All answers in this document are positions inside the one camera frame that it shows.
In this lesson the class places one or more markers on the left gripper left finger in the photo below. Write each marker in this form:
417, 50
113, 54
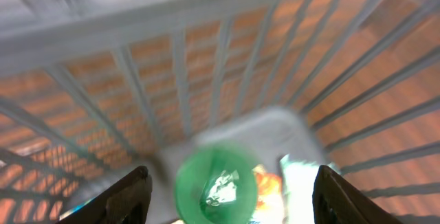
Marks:
125, 202

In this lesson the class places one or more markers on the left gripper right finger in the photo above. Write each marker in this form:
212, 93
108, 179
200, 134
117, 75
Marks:
336, 201

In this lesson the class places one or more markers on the teal tissue packet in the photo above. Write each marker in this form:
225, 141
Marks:
298, 186

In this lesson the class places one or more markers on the orange snack packet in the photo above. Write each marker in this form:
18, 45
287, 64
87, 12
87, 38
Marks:
269, 208

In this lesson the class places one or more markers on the green lid jar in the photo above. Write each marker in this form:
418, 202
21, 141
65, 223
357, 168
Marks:
216, 185

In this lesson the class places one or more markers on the grey plastic mesh basket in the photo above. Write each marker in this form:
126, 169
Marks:
91, 89

